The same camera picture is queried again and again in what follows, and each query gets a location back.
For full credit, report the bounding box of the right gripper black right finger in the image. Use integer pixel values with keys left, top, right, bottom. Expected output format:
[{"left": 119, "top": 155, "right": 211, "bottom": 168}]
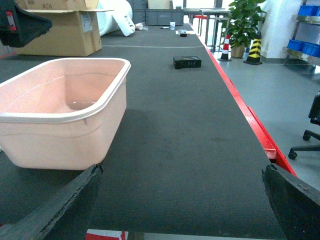
[{"left": 262, "top": 163, "right": 320, "bottom": 240}]

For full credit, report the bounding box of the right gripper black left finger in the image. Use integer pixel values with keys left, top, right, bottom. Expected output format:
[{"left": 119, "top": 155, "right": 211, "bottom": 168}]
[{"left": 0, "top": 164, "right": 103, "bottom": 240}]

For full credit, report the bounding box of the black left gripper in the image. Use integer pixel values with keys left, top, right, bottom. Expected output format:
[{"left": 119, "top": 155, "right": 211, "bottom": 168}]
[{"left": 0, "top": 0, "right": 53, "bottom": 48}]

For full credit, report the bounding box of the pink plastic storage box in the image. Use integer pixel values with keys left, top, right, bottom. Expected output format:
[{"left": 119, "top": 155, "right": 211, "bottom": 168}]
[{"left": 0, "top": 57, "right": 131, "bottom": 170}]

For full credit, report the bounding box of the cardboard box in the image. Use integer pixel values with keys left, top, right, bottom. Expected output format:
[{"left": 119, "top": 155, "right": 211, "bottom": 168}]
[{"left": 16, "top": 0, "right": 114, "bottom": 57}]

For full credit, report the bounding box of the small black box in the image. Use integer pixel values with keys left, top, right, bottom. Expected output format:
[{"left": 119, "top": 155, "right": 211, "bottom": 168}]
[{"left": 173, "top": 56, "right": 202, "bottom": 70}]

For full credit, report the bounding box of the black office chair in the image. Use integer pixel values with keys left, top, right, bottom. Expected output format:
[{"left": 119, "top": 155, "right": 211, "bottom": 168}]
[{"left": 287, "top": 91, "right": 320, "bottom": 161}]

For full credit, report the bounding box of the grey plastic crate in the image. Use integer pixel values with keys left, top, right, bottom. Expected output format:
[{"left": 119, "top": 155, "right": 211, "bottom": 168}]
[{"left": 132, "top": 8, "right": 185, "bottom": 26}]

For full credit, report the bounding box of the yellow-black traffic cone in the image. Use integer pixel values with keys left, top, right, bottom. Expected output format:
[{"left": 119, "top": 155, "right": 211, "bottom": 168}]
[{"left": 243, "top": 31, "right": 262, "bottom": 66}]

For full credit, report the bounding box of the white paper cup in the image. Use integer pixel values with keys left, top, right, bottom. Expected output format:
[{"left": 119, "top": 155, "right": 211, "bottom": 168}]
[{"left": 169, "top": 21, "right": 176, "bottom": 30}]

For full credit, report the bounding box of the steel shelf with blue bins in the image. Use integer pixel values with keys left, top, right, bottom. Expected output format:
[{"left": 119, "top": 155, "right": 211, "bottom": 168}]
[{"left": 283, "top": 0, "right": 320, "bottom": 66}]

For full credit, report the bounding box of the far red-white traffic cone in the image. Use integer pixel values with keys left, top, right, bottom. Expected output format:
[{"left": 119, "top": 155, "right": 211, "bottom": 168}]
[{"left": 217, "top": 34, "right": 231, "bottom": 62}]

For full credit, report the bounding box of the green potted plant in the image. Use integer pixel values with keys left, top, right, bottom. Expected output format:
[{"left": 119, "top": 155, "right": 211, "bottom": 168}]
[{"left": 225, "top": 0, "right": 267, "bottom": 58}]

